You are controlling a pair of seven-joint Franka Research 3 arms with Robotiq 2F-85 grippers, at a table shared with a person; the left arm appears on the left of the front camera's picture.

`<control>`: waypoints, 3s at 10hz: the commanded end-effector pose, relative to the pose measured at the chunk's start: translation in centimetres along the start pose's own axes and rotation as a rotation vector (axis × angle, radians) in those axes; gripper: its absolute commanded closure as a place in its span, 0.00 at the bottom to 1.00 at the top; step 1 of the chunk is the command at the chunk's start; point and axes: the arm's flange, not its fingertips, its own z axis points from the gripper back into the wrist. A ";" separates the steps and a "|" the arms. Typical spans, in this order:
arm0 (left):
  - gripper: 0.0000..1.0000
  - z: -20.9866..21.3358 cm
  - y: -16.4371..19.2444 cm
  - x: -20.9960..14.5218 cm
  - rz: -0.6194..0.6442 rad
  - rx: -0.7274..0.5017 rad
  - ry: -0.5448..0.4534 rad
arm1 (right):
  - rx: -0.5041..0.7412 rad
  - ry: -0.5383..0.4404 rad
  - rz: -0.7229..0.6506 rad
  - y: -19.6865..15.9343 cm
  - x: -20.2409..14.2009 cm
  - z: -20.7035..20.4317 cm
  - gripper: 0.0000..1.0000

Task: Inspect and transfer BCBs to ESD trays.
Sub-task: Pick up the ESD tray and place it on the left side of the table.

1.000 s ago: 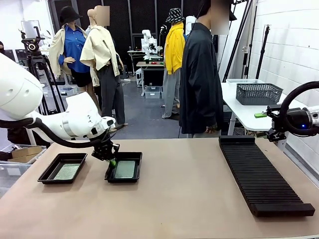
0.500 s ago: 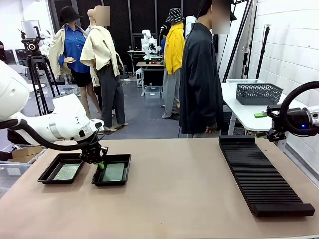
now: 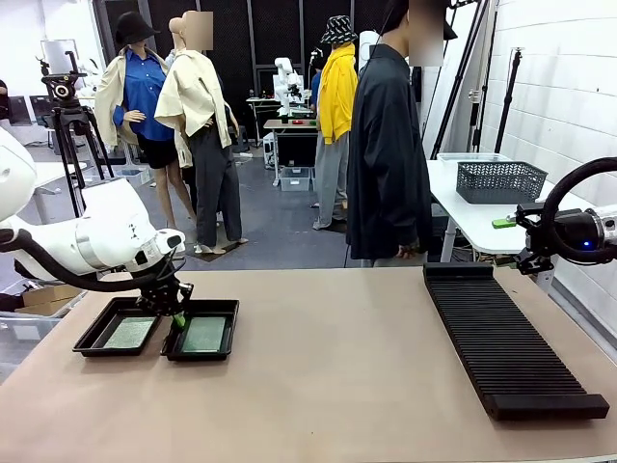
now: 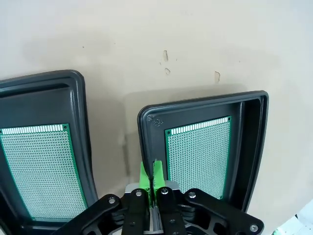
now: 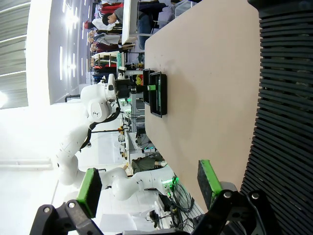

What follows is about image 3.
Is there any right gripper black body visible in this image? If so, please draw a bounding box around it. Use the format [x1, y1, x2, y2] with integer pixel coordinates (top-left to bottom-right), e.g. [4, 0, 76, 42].
[527, 206, 603, 262]

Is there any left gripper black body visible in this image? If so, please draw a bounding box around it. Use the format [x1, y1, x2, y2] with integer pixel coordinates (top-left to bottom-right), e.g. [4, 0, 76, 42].
[136, 269, 195, 317]

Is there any black ESD tray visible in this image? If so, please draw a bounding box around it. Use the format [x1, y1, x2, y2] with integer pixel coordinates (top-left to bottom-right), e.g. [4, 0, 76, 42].
[72, 296, 164, 358]
[160, 299, 240, 363]

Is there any person's right forearm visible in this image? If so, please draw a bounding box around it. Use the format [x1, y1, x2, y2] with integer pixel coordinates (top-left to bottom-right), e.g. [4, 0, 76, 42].
[385, 190, 434, 248]

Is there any white side table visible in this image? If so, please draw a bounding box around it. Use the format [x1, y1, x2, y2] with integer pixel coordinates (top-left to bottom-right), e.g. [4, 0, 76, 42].
[426, 152, 597, 290]

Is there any grey woven plastic basket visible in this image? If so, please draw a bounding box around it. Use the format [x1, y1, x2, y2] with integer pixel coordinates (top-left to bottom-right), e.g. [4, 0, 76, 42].
[456, 160, 550, 204]

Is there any black round stool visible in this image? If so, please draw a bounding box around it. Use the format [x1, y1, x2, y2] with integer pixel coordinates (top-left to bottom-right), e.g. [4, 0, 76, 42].
[430, 203, 454, 265]

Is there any clear flat plastic box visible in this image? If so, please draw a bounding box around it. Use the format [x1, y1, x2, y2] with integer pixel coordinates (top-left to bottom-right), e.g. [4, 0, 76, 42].
[436, 152, 513, 163]

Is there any black slotted PCB rack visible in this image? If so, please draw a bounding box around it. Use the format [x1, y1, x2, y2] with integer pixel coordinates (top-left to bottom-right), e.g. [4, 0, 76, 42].
[422, 261, 611, 422]

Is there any brown cardboard box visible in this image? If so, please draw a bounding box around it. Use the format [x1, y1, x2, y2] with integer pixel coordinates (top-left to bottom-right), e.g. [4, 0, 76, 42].
[21, 284, 84, 317]

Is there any black light stand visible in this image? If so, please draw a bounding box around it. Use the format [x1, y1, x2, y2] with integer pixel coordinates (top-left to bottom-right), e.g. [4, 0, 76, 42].
[430, 0, 491, 160]
[494, 47, 524, 154]
[470, 9, 498, 153]

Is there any clear storage bin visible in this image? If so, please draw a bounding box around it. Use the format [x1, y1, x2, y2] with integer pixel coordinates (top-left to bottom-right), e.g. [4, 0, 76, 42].
[279, 166, 317, 193]
[113, 166, 153, 188]

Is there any large clear plastic container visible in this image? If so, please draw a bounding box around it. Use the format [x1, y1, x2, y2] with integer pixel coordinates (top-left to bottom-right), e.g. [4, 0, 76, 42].
[0, 288, 91, 382]

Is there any person in dark shirt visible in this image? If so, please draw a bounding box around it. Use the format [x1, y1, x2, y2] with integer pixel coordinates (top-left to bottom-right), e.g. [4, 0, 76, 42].
[345, 0, 458, 269]

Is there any white work table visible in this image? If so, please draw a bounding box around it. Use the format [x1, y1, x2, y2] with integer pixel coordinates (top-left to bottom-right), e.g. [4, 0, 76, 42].
[31, 161, 89, 226]

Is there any small desk with black panel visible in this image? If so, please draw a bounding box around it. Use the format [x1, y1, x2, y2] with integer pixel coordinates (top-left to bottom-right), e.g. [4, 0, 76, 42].
[262, 119, 319, 187]

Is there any mannequin with blue shirt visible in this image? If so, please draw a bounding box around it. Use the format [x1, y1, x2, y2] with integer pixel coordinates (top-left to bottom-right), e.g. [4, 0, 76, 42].
[94, 41, 197, 242]

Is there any mannequin with cream jacket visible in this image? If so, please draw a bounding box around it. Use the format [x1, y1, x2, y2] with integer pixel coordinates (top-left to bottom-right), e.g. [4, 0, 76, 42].
[153, 9, 251, 256]

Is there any mannequin with yellow top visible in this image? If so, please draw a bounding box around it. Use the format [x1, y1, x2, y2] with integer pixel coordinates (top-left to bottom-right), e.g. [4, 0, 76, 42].
[312, 41, 361, 232]

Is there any small white background robot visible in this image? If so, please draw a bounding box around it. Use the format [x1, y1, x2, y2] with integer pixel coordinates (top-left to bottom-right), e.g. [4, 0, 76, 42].
[273, 56, 306, 117]

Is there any patterned bucket hat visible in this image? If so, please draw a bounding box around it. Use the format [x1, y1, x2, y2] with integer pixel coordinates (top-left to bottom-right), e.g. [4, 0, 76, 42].
[320, 15, 360, 45]

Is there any black brimmed hat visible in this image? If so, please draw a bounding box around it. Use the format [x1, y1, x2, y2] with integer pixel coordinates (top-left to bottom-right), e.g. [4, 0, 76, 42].
[114, 12, 161, 49]

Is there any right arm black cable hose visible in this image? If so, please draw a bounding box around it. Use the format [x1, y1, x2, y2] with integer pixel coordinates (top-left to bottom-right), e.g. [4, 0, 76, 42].
[541, 157, 617, 265]

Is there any black mannequin base plate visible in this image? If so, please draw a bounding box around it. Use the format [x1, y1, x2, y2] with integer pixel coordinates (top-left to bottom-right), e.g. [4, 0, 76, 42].
[185, 239, 242, 264]

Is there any black camera tripod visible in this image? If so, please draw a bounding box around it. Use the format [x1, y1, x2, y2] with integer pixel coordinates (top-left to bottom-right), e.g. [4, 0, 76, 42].
[36, 50, 117, 218]

